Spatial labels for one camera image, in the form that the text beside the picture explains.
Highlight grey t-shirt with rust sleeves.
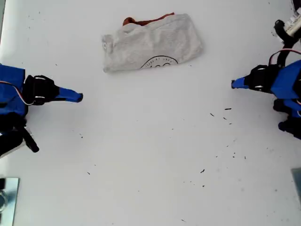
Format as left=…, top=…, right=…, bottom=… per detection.
left=101, top=11, right=205, bottom=73

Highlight red white servo wire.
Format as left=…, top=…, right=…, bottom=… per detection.
left=269, top=48, right=301, bottom=66
left=0, top=81, right=35, bottom=106

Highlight black camera stalk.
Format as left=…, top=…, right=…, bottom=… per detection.
left=22, top=126, right=40, bottom=153
left=274, top=20, right=297, bottom=67

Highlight black silver camera box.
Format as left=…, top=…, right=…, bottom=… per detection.
left=283, top=15, right=301, bottom=36
left=0, top=130, right=32, bottom=159

